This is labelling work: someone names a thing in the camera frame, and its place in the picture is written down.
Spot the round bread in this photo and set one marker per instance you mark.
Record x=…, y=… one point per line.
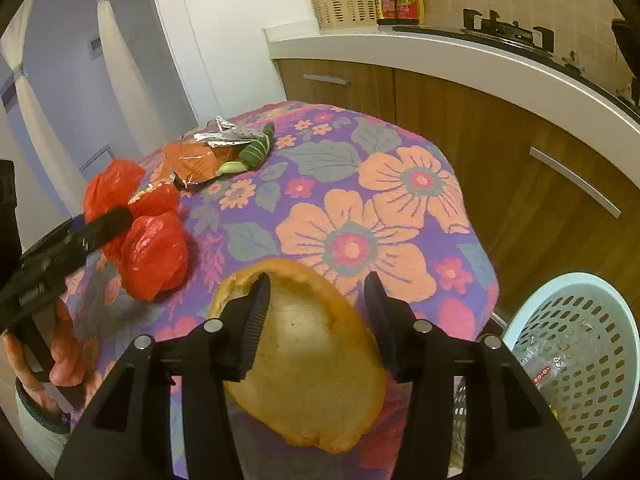
x=310, y=360

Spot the orange snack wrapper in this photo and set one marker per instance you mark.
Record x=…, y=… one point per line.
x=192, y=160

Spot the light blue plastic basket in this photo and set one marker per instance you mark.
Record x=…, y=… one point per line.
x=590, y=310

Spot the beige utensil holder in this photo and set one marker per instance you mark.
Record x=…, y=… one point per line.
x=345, y=7

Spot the white curtain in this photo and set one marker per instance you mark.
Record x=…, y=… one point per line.
x=120, y=60
x=35, y=125

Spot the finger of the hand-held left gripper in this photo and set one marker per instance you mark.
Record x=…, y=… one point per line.
x=107, y=225

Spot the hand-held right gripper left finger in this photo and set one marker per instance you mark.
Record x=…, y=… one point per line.
x=257, y=310

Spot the wooden kitchen cabinet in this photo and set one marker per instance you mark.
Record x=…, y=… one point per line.
x=450, y=110

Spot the silver foil wrapper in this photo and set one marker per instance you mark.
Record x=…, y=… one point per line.
x=240, y=135

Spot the clear plastic wrapper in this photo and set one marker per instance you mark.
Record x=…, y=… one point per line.
x=550, y=360

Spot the wall switch panel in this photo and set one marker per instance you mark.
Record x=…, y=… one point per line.
x=96, y=45

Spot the white wall box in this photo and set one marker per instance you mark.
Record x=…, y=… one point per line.
x=96, y=159

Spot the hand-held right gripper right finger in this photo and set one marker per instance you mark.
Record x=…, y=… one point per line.
x=375, y=310

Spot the red plastic bag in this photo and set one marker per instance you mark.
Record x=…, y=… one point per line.
x=150, y=255

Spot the green cucumber piece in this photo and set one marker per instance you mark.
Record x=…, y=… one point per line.
x=255, y=152

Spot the person's left hand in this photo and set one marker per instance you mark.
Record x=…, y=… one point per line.
x=70, y=355

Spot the black gas stove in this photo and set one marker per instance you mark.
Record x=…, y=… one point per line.
x=505, y=27

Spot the white kitchen countertop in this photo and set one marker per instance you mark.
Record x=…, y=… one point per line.
x=450, y=50

